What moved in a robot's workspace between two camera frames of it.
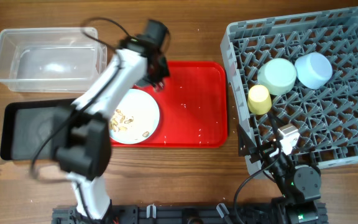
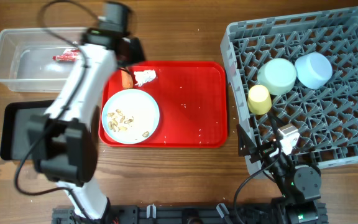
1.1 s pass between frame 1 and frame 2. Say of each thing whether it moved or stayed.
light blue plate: stayed
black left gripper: moved
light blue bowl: stayed
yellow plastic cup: stayed
